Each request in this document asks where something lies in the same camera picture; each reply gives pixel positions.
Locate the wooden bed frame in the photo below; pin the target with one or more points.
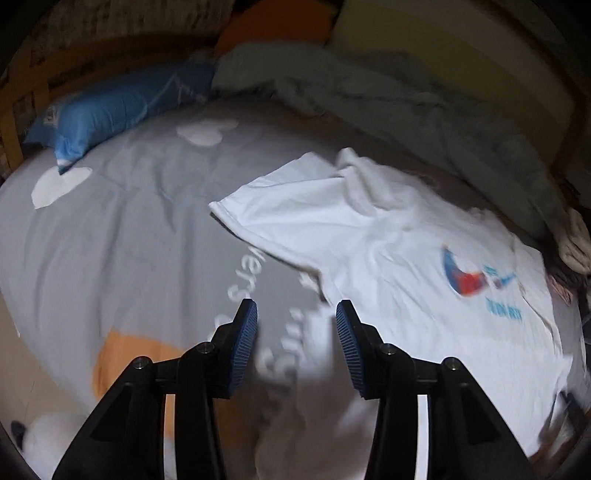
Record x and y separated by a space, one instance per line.
34 81

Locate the orange plush cushion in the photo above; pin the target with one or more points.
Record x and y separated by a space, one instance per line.
294 21

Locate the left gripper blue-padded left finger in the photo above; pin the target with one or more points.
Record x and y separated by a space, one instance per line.
123 437

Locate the green and white headboard pad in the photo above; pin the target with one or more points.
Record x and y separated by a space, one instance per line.
469 49

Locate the beige rolled towel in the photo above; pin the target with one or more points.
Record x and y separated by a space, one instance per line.
574 244

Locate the person's white pyjama leg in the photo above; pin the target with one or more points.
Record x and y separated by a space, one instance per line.
47 439

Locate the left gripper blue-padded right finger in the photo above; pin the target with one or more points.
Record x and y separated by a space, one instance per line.
467 436

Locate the blue pillow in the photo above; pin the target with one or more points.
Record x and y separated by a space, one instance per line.
76 123

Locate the grey-green crumpled duvet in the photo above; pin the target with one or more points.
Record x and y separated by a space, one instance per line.
391 97

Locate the grey printed bed sheet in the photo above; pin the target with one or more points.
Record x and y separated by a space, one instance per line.
131 262

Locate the pink folded garment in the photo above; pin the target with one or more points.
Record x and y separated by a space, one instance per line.
563 286

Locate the white printed t-shirt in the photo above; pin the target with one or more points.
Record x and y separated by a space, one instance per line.
434 279

